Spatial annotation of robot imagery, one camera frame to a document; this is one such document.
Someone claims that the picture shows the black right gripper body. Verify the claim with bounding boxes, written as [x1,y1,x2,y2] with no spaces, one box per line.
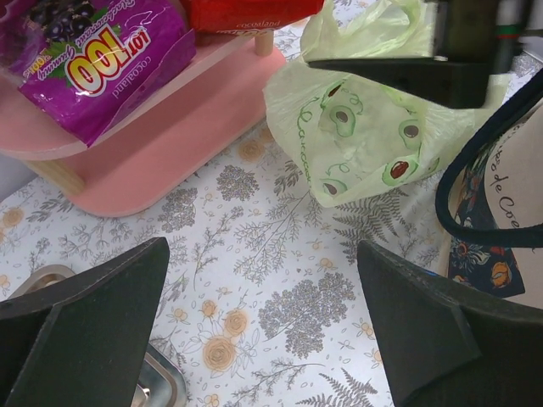
[430,1,542,64]

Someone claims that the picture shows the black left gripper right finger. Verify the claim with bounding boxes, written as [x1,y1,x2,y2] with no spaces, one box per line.
[357,241,542,406]

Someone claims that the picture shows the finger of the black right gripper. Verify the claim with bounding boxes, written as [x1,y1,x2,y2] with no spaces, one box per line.
[307,58,488,109]

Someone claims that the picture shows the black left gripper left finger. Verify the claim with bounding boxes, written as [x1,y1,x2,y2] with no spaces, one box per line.
[1,237,170,406]

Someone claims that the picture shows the green plastic grocery bag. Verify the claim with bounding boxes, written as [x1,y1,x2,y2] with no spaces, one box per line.
[264,1,510,207]

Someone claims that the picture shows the beige canvas tote bag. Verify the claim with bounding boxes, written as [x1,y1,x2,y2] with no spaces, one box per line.
[435,73,542,309]

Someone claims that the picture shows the red snack package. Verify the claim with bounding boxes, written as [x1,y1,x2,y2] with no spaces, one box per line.
[181,0,324,33]

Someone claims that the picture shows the purple snack package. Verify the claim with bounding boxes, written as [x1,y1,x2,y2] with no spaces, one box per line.
[1,1,196,146]

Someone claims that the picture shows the stainless steel tray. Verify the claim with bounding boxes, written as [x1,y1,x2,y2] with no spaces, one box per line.
[8,265,188,407]

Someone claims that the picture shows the floral patterned table mat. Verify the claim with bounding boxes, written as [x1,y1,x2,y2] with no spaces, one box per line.
[1,125,440,406]

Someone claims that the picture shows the pink three-tier shelf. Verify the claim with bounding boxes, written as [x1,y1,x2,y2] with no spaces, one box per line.
[1,31,285,217]

